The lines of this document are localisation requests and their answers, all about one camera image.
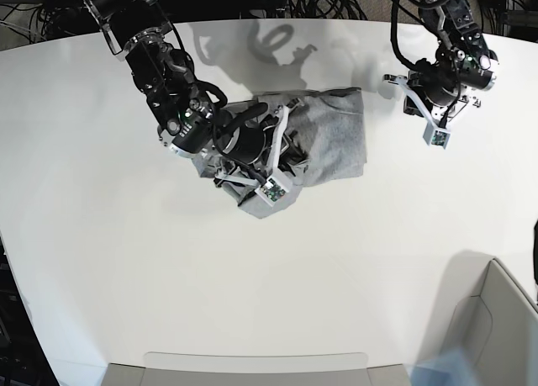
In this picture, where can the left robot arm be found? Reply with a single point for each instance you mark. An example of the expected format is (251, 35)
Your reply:
(463, 60)

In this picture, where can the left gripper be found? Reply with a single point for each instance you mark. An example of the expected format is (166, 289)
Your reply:
(443, 95)

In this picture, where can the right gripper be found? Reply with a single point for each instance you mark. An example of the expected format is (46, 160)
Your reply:
(254, 150)

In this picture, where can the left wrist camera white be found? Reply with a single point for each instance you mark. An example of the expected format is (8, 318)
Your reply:
(436, 136)

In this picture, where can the grey chair front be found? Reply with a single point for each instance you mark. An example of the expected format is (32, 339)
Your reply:
(161, 368)

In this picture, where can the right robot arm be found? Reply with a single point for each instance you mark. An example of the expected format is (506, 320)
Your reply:
(185, 106)

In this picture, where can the grey T-shirt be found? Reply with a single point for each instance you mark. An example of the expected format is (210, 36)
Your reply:
(329, 126)

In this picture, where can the blue cloth corner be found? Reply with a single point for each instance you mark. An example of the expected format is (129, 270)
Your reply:
(451, 368)

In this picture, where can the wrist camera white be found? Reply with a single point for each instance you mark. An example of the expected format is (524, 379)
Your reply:
(272, 191)
(436, 136)

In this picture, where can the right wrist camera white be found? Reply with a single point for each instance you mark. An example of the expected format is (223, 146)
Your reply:
(272, 191)

